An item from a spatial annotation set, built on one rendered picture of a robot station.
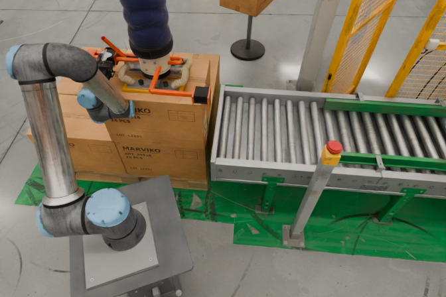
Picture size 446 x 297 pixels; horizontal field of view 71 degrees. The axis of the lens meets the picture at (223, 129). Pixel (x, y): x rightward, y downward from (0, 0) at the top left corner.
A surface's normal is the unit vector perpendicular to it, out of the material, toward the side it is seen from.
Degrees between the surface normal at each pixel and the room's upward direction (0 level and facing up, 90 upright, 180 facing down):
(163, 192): 0
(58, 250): 0
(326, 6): 90
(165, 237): 0
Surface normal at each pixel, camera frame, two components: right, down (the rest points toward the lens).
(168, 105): -0.09, 0.76
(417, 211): 0.01, -0.65
